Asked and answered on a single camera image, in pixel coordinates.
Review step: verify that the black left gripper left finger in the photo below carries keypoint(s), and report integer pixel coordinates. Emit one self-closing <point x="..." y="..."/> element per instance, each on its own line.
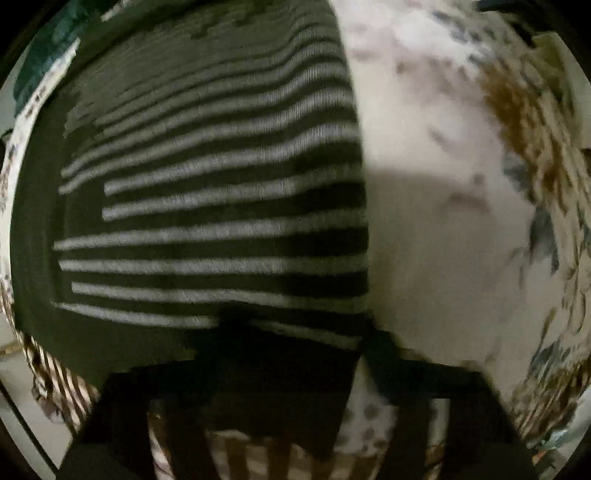
<point x="114" y="443"/>

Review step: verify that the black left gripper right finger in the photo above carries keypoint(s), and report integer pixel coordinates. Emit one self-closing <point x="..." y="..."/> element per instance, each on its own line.
<point x="481" y="441"/>

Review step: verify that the dark striped knit sweater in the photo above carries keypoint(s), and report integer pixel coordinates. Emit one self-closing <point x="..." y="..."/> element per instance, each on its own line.
<point x="190" y="212"/>

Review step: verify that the brown checkered bed sheet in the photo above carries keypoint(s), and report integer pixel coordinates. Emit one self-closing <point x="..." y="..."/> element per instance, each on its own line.
<point x="258" y="456"/>

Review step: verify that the floral bed cover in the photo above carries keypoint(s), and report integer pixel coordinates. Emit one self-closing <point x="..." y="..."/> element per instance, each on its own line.
<point x="477" y="199"/>

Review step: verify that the dark green plush blanket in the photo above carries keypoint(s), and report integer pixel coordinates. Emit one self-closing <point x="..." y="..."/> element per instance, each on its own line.
<point x="48" y="45"/>

